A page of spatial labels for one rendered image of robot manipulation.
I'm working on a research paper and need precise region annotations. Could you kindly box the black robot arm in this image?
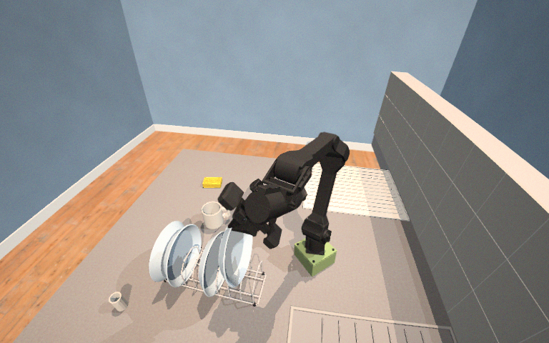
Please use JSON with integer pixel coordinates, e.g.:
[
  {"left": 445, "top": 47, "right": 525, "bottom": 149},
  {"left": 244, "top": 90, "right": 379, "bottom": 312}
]
[{"left": 244, "top": 132, "right": 350, "bottom": 255}]

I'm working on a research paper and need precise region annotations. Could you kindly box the yellow sponge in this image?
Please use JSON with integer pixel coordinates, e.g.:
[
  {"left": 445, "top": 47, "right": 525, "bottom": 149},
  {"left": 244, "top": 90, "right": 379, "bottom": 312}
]
[{"left": 202, "top": 177, "right": 222, "bottom": 188}]

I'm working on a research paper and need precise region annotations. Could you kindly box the pale grey cylindrical cup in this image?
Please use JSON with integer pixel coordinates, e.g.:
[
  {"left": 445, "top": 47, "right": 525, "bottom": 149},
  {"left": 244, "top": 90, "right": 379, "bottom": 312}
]
[{"left": 109, "top": 292, "right": 128, "bottom": 312}]

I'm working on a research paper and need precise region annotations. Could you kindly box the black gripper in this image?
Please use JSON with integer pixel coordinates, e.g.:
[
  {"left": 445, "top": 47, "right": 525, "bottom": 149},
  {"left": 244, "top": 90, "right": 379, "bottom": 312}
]
[{"left": 217, "top": 182, "right": 282, "bottom": 249}]

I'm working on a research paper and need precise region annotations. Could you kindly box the grey tiled splashback panel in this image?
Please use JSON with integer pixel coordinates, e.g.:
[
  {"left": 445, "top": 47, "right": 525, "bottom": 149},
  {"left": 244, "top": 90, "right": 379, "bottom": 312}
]
[{"left": 371, "top": 71, "right": 549, "bottom": 343}]

